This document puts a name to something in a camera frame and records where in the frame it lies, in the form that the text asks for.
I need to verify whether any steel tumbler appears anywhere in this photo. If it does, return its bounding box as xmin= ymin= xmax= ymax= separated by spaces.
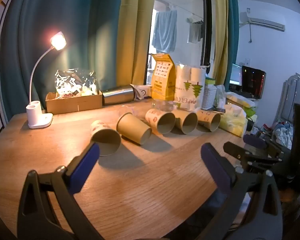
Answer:
xmin=102 ymin=84 xmax=135 ymax=106

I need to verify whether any blue hanging towel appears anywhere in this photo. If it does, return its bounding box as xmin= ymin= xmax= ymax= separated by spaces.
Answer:
xmin=151 ymin=9 xmax=178 ymax=53

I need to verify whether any red print paper cup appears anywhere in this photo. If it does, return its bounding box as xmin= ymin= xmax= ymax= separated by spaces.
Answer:
xmin=145 ymin=109 xmax=176 ymax=134
xmin=90 ymin=119 xmax=122 ymax=157
xmin=196 ymin=110 xmax=221 ymax=132

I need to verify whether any yellow paper bag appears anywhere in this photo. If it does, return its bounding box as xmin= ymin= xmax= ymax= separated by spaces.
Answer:
xmin=151 ymin=54 xmax=176 ymax=101

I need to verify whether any clear plastic bag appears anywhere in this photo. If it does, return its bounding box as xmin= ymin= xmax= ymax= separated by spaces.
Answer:
xmin=54 ymin=68 xmax=98 ymax=97

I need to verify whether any computer monitor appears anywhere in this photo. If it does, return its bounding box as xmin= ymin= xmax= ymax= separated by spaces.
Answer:
xmin=229 ymin=64 xmax=243 ymax=87

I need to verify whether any clear plastic wrapper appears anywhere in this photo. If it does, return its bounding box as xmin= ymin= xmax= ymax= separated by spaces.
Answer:
xmin=150 ymin=99 xmax=176 ymax=112

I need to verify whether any paper cup package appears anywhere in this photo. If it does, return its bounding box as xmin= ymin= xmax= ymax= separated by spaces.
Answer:
xmin=174 ymin=62 xmax=207 ymax=112

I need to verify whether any teal curtain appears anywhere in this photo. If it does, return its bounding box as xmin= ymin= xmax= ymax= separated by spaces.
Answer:
xmin=0 ymin=0 xmax=125 ymax=120
xmin=225 ymin=0 xmax=240 ymax=85

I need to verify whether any yellow tissue pack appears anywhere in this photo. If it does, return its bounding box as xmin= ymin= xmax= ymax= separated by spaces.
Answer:
xmin=219 ymin=104 xmax=248 ymax=137

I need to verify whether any pile of clothes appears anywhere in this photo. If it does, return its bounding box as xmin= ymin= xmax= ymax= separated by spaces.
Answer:
xmin=261 ymin=121 xmax=294 ymax=150

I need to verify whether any white plastic basket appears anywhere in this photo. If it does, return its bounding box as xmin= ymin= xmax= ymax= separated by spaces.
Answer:
xmin=202 ymin=77 xmax=219 ymax=110

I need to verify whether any yellow curtain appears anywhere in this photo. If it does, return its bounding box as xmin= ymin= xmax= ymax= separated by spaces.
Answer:
xmin=211 ymin=0 xmax=229 ymax=85
xmin=115 ymin=0 xmax=158 ymax=87

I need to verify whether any white desk lamp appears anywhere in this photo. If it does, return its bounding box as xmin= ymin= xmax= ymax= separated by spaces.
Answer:
xmin=26 ymin=31 xmax=67 ymax=130

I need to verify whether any white air conditioner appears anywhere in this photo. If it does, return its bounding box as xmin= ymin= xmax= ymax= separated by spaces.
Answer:
xmin=239 ymin=11 xmax=285 ymax=32

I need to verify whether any plain brown paper cup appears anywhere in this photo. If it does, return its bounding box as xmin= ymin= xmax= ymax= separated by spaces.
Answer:
xmin=172 ymin=109 xmax=198 ymax=135
xmin=116 ymin=112 xmax=152 ymax=145

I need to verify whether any yellow soft package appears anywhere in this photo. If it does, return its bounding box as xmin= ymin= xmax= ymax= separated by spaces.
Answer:
xmin=226 ymin=92 xmax=257 ymax=108

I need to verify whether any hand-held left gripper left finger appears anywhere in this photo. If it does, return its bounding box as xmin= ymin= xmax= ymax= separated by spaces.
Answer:
xmin=17 ymin=142 xmax=105 ymax=240

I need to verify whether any black computer case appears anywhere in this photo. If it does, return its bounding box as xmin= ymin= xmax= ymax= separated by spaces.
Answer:
xmin=241 ymin=65 xmax=267 ymax=100

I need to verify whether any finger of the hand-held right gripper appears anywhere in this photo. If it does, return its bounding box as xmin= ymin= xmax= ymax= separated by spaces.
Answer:
xmin=223 ymin=141 xmax=288 ymax=174
xmin=243 ymin=134 xmax=292 ymax=158

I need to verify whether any pale green plastic bag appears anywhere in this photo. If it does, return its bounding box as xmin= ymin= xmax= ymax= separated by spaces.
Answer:
xmin=215 ymin=84 xmax=227 ymax=108

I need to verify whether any white printed carton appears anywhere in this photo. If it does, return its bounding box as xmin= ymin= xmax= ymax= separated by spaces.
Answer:
xmin=130 ymin=84 xmax=152 ymax=101

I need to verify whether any grey hanging garment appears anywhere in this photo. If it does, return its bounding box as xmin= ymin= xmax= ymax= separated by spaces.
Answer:
xmin=186 ymin=17 xmax=203 ymax=44

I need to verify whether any cardboard box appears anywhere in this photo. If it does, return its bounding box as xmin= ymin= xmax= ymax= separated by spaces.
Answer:
xmin=45 ymin=90 xmax=103 ymax=114

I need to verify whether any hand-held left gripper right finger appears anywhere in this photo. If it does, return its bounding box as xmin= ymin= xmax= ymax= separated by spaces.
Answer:
xmin=201 ymin=142 xmax=283 ymax=240

